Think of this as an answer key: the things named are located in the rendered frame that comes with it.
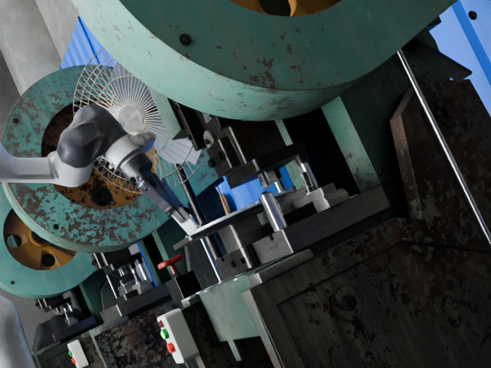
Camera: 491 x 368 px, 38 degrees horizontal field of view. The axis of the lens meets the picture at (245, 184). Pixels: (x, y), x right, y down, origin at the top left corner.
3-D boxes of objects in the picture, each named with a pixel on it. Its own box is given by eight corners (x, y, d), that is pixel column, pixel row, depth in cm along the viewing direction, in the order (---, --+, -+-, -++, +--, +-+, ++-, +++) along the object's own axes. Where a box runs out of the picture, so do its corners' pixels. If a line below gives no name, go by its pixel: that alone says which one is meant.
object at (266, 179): (268, 185, 182) (262, 171, 182) (261, 189, 186) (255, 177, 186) (278, 180, 183) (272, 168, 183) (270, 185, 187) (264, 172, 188)
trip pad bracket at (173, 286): (202, 339, 194) (173, 274, 196) (191, 341, 203) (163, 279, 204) (220, 330, 197) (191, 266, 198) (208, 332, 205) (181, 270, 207)
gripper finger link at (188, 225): (180, 207, 173) (179, 207, 173) (199, 228, 172) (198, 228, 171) (172, 215, 174) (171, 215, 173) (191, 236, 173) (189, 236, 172)
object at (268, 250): (293, 253, 157) (282, 228, 157) (221, 280, 197) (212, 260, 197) (392, 206, 170) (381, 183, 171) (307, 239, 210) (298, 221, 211)
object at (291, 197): (283, 215, 175) (275, 198, 176) (259, 226, 189) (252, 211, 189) (312, 202, 179) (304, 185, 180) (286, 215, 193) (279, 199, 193)
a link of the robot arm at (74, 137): (71, 181, 173) (78, 159, 165) (38, 143, 175) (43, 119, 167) (128, 148, 184) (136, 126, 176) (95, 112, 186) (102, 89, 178)
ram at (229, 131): (231, 169, 173) (183, 60, 175) (210, 184, 186) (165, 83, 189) (288, 147, 181) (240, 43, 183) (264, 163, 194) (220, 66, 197)
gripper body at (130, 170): (129, 171, 181) (153, 198, 180) (114, 172, 173) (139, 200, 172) (148, 151, 180) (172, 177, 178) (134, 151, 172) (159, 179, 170)
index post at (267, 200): (278, 230, 161) (261, 192, 161) (273, 233, 163) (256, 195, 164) (288, 225, 162) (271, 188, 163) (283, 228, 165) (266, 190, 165)
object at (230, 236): (211, 287, 164) (188, 234, 165) (192, 293, 176) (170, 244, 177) (297, 247, 175) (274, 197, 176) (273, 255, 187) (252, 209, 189)
